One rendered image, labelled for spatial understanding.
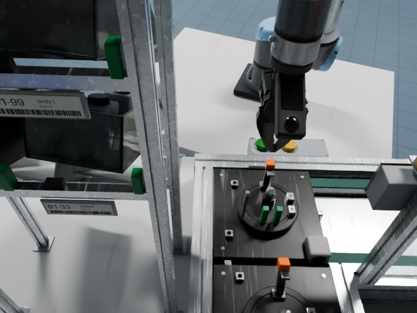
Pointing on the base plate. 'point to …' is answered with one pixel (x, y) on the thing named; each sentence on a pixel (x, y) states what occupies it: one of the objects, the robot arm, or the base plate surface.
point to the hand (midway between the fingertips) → (273, 149)
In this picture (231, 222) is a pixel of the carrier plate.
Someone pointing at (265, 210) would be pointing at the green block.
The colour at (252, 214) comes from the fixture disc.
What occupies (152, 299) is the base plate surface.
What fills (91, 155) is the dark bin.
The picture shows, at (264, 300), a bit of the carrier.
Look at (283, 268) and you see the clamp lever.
